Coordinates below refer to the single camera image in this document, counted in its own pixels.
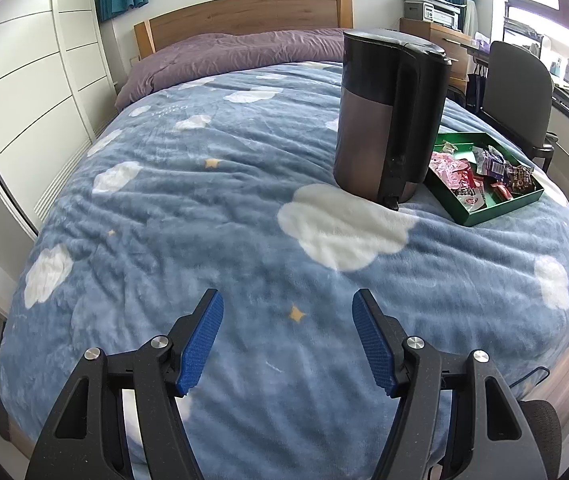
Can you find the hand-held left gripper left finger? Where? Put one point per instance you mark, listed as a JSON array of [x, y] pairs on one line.
[[199, 345]]

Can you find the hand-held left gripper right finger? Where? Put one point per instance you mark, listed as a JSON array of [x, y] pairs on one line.
[[377, 345]]

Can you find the brown gold snack packet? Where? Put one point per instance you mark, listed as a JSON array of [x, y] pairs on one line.
[[519, 177]]

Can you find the small red candy packet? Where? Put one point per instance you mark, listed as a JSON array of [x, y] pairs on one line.
[[500, 191]]

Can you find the green tray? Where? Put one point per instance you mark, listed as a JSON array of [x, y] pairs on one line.
[[469, 216]]

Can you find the long red snack packet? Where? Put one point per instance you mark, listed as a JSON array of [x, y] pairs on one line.
[[470, 199]]

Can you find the dark blue snack packet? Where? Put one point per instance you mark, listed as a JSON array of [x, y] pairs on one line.
[[492, 160]]

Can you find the dark red snack packet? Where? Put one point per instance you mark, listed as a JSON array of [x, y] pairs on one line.
[[470, 176]]

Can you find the pink cartoon character snack packet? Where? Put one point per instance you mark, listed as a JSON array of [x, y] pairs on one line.
[[444, 167]]

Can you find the small beige snack packet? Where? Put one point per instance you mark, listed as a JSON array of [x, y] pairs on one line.
[[448, 147]]

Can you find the blue cloud print blanket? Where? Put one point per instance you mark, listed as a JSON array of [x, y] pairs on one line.
[[214, 210]]

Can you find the dark grey office chair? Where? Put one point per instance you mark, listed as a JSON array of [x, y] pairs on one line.
[[514, 90]]

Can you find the dark blue bag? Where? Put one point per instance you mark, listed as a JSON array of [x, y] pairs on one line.
[[475, 90]]

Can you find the wooden dresser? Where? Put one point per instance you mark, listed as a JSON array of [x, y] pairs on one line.
[[444, 40]]

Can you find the grey printer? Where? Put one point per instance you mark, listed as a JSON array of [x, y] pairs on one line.
[[434, 10]]

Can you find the wooden headboard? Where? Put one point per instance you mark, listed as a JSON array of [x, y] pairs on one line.
[[244, 15]]

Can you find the white wardrobe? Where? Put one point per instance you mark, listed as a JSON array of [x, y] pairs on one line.
[[24, 60]]

